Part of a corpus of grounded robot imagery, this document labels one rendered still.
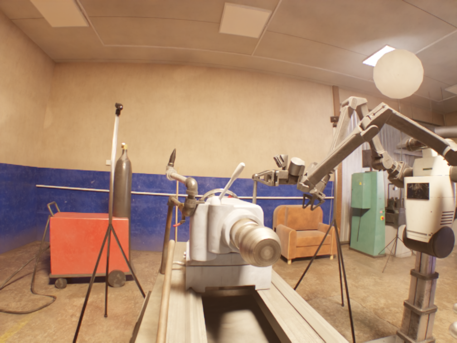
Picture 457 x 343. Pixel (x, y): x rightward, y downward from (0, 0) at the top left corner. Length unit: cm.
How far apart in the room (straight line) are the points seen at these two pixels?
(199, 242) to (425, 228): 103
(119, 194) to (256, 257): 243
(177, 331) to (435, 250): 111
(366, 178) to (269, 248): 393
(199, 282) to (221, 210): 30
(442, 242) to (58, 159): 492
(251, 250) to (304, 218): 366
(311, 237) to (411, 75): 286
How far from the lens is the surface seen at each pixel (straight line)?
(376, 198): 433
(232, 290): 100
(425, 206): 128
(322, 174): 103
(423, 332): 151
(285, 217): 407
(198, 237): 70
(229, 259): 83
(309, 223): 420
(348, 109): 133
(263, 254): 46
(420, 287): 141
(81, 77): 494
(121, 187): 278
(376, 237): 443
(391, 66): 386
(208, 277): 84
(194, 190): 66
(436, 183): 126
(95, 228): 273
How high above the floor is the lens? 122
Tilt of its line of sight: 5 degrees up
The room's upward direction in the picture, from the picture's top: 2 degrees clockwise
